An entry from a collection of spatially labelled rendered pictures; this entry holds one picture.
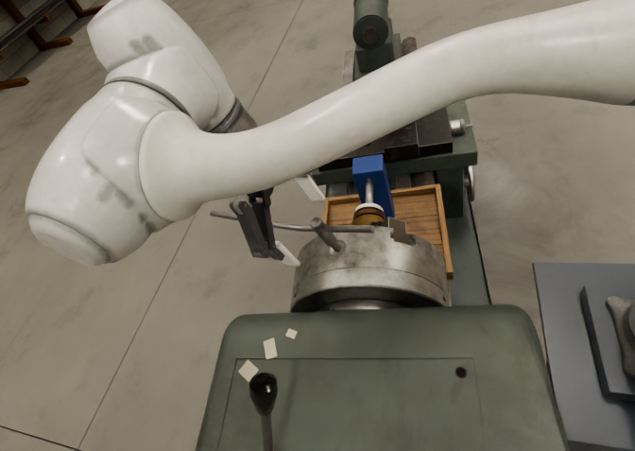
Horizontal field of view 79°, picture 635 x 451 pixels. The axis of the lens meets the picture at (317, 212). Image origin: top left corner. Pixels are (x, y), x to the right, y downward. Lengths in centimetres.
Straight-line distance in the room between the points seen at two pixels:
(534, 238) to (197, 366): 184
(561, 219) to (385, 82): 199
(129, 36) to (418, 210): 91
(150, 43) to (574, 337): 108
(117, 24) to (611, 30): 44
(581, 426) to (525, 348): 53
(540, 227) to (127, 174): 208
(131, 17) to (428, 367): 53
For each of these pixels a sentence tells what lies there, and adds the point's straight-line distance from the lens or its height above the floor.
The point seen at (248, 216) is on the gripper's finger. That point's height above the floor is 142.
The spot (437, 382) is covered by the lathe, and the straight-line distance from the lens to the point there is 57.
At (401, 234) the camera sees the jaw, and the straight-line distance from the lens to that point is 73.
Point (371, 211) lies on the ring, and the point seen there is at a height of 112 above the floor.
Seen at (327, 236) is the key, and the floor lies 128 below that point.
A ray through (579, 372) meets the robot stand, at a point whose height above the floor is 75.
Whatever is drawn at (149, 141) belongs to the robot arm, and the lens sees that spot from 35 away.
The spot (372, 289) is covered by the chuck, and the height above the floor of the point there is 122.
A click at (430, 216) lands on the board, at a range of 116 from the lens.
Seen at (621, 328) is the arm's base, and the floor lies 82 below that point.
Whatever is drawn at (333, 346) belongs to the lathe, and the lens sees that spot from 60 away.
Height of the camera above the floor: 180
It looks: 48 degrees down
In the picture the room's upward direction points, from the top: 25 degrees counter-clockwise
